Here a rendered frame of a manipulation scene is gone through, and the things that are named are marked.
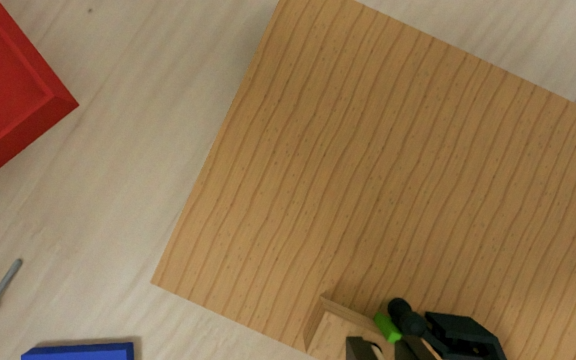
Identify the red shallow tray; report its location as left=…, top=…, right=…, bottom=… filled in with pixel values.
left=0, top=3, right=80, bottom=168

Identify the light wooden dowel pin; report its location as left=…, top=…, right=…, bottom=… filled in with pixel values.
left=371, top=345, right=385, bottom=360

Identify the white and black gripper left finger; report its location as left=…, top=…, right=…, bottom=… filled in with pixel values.
left=345, top=336, right=378, bottom=360

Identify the small light wooden block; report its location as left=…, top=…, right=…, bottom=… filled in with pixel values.
left=302, top=296, right=395, bottom=360

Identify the flat wooden board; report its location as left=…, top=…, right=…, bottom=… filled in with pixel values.
left=150, top=0, right=576, bottom=360

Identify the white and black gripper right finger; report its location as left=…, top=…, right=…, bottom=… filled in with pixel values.
left=395, top=336, right=437, bottom=360

